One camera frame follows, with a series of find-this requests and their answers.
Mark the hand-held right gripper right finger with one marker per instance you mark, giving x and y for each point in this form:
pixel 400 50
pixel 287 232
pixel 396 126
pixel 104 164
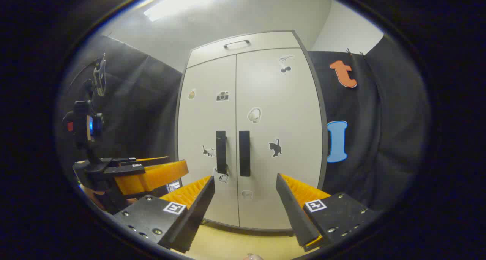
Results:
pixel 294 210

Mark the white door with camera sticker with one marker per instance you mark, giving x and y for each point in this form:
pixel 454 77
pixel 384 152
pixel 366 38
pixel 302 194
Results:
pixel 205 115

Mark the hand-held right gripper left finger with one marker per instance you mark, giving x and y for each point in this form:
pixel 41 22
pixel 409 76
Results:
pixel 197 210

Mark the white blue printed box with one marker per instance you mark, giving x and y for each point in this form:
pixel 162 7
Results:
pixel 174 186

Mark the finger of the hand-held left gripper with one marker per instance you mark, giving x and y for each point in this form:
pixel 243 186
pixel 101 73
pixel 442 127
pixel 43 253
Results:
pixel 144 161
pixel 152 178

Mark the white cabinet drawer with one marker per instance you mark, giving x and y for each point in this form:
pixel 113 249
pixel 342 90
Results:
pixel 265 43

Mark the white double-door shoe cabinet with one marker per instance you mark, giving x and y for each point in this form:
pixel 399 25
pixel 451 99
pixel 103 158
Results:
pixel 325 138

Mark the black backdrop cloth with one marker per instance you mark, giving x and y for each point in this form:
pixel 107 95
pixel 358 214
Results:
pixel 140 100
pixel 379 138

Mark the white door with headphones sticker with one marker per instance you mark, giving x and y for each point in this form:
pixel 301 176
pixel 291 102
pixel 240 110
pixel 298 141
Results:
pixel 288 112

